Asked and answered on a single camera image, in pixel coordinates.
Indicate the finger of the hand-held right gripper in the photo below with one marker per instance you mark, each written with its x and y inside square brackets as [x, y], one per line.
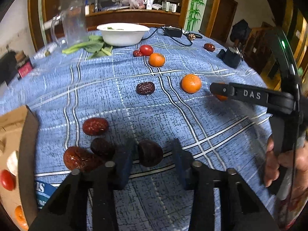
[222, 89]

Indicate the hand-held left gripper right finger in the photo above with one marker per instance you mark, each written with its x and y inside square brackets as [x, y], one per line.
[179, 163]

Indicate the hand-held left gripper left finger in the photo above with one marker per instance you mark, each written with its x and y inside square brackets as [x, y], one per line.
[125, 166]

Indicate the tangerine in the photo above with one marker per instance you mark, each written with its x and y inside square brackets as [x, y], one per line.
[157, 60]
[191, 83]
[221, 98]

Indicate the dark purple plum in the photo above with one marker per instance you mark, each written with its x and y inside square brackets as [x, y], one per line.
[150, 152]
[102, 148]

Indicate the small pale spongy chunk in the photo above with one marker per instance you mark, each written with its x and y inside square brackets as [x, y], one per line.
[12, 161]

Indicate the large orange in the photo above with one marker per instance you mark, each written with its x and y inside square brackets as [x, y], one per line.
[20, 217]

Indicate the red tomato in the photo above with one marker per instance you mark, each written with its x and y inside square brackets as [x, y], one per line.
[7, 180]
[146, 50]

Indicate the brown cardboard box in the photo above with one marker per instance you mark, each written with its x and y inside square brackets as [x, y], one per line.
[7, 130]

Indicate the person's right forearm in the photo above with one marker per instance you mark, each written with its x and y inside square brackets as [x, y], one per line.
[296, 209]

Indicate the person's right hand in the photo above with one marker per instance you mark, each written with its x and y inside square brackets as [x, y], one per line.
[270, 163]

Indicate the large red date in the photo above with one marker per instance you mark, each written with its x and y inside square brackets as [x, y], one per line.
[79, 158]

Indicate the wooden chair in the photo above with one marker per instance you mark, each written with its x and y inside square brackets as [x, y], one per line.
[259, 45]

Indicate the black bag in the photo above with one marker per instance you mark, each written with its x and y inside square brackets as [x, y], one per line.
[240, 30]

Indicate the brown wooden door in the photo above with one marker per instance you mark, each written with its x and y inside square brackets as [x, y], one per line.
[225, 16]

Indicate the dark wrinkled date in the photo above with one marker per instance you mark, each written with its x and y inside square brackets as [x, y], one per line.
[145, 88]

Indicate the small red date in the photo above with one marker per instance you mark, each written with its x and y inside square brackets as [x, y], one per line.
[136, 53]

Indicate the white jar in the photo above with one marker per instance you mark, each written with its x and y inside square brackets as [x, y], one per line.
[172, 7]

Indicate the glass jar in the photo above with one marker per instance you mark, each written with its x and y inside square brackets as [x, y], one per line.
[164, 5]

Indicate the white bowl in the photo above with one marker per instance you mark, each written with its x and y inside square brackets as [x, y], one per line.
[122, 36]

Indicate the white tube on counter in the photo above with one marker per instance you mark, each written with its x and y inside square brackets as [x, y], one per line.
[149, 0]

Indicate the wooden counter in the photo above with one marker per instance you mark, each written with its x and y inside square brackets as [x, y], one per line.
[132, 16]

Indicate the leafy green vegetable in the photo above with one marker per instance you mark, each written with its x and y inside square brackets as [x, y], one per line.
[96, 45]

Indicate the green onion stalk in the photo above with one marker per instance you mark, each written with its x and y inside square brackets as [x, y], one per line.
[72, 49]

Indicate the small green round fruit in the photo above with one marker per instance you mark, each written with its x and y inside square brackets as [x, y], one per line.
[47, 52]

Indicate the dark red small box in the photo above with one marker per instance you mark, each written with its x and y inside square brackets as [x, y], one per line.
[24, 68]

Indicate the clear plastic pitcher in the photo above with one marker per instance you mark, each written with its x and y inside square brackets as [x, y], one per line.
[72, 26]

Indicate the small tan box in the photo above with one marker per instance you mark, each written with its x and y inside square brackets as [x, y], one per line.
[21, 54]

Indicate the metal bottle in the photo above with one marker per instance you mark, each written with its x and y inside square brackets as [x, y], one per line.
[96, 3]

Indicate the black armchair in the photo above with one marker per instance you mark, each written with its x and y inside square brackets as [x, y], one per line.
[7, 65]

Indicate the bamboo wall decal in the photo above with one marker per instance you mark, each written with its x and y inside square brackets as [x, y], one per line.
[196, 4]

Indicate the wooden archway frame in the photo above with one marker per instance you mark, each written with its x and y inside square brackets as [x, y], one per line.
[33, 16]

